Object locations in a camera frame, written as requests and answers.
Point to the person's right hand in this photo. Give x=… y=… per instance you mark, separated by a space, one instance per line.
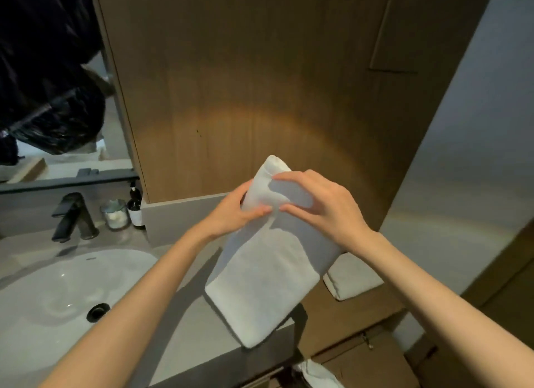
x=338 y=212

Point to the person's left hand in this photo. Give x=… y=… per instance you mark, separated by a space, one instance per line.
x=229 y=217

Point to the wooden cabinet flap door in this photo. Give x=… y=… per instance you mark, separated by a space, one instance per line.
x=367 y=371

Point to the person's left forearm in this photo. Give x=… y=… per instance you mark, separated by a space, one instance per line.
x=125 y=317

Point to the person's right forearm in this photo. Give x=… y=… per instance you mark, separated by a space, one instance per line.
x=450 y=308

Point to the grey stone backsplash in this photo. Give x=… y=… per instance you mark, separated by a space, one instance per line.
x=175 y=221

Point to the dark pump bottle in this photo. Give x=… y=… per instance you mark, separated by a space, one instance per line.
x=136 y=210

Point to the glass jar with cotton pads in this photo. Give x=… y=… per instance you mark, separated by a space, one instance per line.
x=114 y=217

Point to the wooden back panel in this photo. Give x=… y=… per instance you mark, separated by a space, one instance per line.
x=250 y=87

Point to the metal door hinge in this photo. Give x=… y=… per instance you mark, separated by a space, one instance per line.
x=367 y=342

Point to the black faucet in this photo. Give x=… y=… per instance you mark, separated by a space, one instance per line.
x=73 y=217

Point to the black sink drain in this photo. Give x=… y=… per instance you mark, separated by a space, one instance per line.
x=98 y=312

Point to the white oval sink basin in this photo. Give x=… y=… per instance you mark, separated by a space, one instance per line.
x=41 y=296

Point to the wall mirror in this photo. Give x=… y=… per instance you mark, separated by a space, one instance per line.
x=112 y=129

